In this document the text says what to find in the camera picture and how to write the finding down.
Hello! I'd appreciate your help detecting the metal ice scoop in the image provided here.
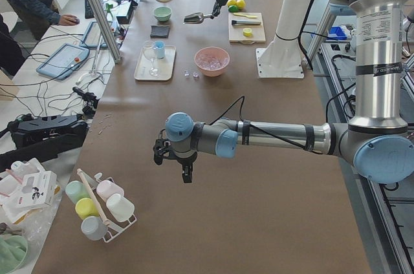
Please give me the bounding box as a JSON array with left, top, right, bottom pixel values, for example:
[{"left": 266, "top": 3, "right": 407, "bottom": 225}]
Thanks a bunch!
[{"left": 183, "top": 12, "right": 214, "bottom": 24}]

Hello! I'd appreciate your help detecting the blue cup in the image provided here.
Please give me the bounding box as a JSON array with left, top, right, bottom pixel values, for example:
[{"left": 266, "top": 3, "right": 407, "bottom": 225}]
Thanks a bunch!
[{"left": 153, "top": 41, "right": 165, "bottom": 59}]

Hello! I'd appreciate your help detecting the white cup in rack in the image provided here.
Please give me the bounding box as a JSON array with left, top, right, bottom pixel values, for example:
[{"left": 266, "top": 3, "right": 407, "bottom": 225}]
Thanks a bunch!
[{"left": 106, "top": 193, "right": 135, "bottom": 222}]

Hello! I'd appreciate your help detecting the pink cup in rack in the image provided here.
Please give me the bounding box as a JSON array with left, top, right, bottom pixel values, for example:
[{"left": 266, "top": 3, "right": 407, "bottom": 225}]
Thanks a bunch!
[{"left": 96, "top": 180, "right": 124, "bottom": 202}]

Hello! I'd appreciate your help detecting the yellow cup in rack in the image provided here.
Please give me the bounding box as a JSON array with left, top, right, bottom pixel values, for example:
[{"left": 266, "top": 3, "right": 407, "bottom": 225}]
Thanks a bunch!
[{"left": 75, "top": 198, "right": 99, "bottom": 220}]

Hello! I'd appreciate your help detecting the grey cup in rack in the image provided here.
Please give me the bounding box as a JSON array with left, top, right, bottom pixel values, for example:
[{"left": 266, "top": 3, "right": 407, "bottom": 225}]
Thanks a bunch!
[{"left": 81, "top": 216, "right": 108, "bottom": 241}]

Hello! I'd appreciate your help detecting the green cup in rack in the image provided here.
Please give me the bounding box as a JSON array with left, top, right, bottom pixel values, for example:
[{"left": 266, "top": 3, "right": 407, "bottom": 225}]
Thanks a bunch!
[{"left": 65, "top": 180, "right": 89, "bottom": 204}]

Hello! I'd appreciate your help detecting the green lime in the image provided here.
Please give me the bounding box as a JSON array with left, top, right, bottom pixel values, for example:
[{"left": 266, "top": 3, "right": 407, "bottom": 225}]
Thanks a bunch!
[{"left": 228, "top": 5, "right": 239, "bottom": 13}]

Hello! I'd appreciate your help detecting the yellow plastic knife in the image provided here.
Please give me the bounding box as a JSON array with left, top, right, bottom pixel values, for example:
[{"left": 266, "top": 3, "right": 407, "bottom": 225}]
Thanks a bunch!
[{"left": 233, "top": 12, "right": 257, "bottom": 19}]

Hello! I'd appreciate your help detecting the steel muddler black tip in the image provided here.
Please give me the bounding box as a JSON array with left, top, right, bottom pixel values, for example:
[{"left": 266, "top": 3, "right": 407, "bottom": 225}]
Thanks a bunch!
[{"left": 231, "top": 19, "right": 261, "bottom": 26}]

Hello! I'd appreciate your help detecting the upper yellow lemon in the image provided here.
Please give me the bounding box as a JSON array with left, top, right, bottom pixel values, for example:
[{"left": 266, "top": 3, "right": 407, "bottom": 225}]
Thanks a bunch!
[{"left": 235, "top": 0, "right": 246, "bottom": 10}]

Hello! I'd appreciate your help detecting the bamboo cutting board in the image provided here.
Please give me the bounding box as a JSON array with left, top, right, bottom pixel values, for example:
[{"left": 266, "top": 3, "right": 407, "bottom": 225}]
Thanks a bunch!
[{"left": 228, "top": 12, "right": 266, "bottom": 43}]

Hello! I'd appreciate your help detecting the half lemon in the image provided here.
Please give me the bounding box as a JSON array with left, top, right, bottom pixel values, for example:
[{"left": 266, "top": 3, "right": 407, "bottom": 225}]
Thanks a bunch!
[{"left": 243, "top": 28, "right": 252, "bottom": 36}]

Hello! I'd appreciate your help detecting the pink bowl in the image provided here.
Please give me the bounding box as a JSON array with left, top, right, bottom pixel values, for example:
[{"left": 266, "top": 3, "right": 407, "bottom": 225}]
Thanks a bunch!
[{"left": 194, "top": 47, "right": 230, "bottom": 77}]

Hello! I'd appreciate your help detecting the green bowl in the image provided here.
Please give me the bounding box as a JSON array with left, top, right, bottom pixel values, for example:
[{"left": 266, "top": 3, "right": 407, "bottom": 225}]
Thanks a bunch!
[{"left": 153, "top": 6, "right": 172, "bottom": 22}]

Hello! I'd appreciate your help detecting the grey folded cloth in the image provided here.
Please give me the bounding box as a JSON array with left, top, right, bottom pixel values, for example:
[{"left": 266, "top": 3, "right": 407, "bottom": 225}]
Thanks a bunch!
[{"left": 150, "top": 25, "right": 170, "bottom": 38}]

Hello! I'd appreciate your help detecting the clear wine glass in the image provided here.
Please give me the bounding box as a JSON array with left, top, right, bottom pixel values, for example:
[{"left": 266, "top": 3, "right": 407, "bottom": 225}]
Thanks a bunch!
[{"left": 142, "top": 41, "right": 158, "bottom": 77}]

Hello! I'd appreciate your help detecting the cream rabbit tray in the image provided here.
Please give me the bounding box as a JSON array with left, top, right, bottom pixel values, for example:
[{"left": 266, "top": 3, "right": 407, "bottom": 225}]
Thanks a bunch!
[{"left": 133, "top": 44, "right": 177, "bottom": 81}]

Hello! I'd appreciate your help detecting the blue teach pendant far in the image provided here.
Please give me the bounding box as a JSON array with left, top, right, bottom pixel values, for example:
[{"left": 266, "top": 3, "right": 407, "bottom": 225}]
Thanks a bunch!
[{"left": 80, "top": 21, "right": 101, "bottom": 49}]

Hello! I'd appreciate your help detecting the blue teach pendant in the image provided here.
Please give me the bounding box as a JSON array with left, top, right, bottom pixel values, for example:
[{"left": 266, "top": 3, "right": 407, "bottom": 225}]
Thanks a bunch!
[
  {"left": 36, "top": 43, "right": 90, "bottom": 81},
  {"left": 80, "top": 21, "right": 101, "bottom": 49}
]

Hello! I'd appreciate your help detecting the black keyboard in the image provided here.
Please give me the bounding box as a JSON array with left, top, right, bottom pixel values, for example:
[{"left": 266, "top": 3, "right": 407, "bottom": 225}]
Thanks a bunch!
[{"left": 84, "top": 0, "right": 94, "bottom": 19}]

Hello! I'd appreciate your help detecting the white product box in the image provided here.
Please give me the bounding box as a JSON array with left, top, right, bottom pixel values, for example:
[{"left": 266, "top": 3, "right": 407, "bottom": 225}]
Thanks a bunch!
[{"left": 16, "top": 171, "right": 57, "bottom": 209}]

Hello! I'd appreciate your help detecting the blue teach pendant near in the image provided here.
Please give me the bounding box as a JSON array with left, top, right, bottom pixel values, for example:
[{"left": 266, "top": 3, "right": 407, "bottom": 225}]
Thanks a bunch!
[{"left": 36, "top": 43, "right": 90, "bottom": 81}]

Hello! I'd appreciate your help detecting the white wire cup rack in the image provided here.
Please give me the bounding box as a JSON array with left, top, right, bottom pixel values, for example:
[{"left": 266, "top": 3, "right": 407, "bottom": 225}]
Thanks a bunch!
[{"left": 76, "top": 168, "right": 138, "bottom": 243}]

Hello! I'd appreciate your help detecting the aluminium frame post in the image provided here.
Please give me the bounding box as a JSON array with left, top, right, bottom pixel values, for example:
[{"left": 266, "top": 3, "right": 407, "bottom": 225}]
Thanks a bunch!
[{"left": 88, "top": 0, "right": 122, "bottom": 63}]

